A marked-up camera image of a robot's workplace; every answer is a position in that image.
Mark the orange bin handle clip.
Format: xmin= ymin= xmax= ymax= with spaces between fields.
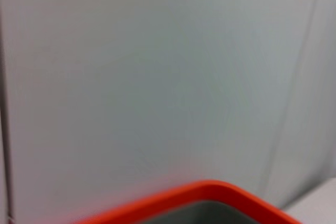
xmin=76 ymin=179 xmax=302 ymax=224

